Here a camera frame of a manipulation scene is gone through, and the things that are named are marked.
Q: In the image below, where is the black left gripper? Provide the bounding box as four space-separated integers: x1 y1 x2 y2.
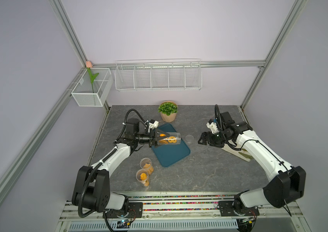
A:
135 129 169 148

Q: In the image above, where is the clear jar lid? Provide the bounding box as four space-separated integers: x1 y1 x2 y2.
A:
185 134 194 144

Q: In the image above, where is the clear cookie jar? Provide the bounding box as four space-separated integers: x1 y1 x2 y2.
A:
158 132 181 145
136 169 150 187
140 158 154 175

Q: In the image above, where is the clear cookie jar back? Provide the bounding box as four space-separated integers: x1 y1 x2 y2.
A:
140 158 154 175

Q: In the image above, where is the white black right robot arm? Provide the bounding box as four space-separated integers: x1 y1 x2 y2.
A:
198 105 306 216

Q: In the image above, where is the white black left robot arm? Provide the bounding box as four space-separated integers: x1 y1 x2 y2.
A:
72 109 171 218

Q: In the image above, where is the clear cookie jar front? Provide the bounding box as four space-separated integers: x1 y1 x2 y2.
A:
136 169 150 187

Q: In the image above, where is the teal plastic tray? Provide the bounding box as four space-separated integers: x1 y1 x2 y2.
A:
151 123 191 167

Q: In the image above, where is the green plant in pot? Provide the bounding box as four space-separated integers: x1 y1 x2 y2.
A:
158 101 178 123

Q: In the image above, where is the beige gardening glove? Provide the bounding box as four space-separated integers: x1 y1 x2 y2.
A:
222 145 253 162

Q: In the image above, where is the pink artificial tulip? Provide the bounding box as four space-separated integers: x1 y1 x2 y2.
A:
86 61 99 93

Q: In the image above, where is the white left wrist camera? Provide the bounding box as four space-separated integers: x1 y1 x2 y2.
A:
148 119 159 130

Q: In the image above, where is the white wire wall shelf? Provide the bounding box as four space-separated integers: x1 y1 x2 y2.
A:
115 59 203 91

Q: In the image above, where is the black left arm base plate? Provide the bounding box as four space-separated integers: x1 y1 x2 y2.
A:
106 202 143 218

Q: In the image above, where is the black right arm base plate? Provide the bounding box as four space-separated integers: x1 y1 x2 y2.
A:
217 200 260 217

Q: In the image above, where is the white mesh wall basket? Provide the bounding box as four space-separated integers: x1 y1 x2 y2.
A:
72 68 113 107

